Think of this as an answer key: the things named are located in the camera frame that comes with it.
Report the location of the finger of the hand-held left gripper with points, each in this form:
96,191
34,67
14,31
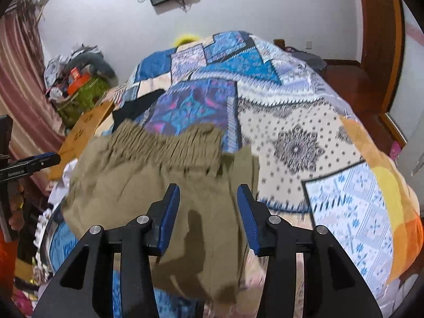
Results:
36,164

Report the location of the dark clothes on bed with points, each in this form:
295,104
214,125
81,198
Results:
306,56

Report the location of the brown wooden door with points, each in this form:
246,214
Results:
377,39

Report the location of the wall socket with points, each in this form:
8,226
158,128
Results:
308,45

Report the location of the wooden lap desk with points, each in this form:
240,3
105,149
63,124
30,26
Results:
82,129

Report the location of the grey neck pillow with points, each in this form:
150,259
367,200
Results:
96,64

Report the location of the orange box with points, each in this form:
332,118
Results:
78,81

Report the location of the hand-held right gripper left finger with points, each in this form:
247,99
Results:
170,218

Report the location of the yellow curved object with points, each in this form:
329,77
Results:
185,39

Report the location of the pink slipper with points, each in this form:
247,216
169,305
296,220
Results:
395,150

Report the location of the floor clutter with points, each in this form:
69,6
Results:
36,238

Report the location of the pile of grey clothes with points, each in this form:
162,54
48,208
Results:
58,66

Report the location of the pink curtain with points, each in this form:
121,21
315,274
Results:
20,82

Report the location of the green laundry basket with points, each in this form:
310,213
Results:
82,101

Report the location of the black cloth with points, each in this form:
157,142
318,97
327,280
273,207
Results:
135,107

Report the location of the blue patchwork quilt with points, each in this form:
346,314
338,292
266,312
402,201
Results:
291,106

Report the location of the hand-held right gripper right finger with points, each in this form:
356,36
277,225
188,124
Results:
246,218

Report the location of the khaki pants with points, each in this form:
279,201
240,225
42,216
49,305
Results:
132,179

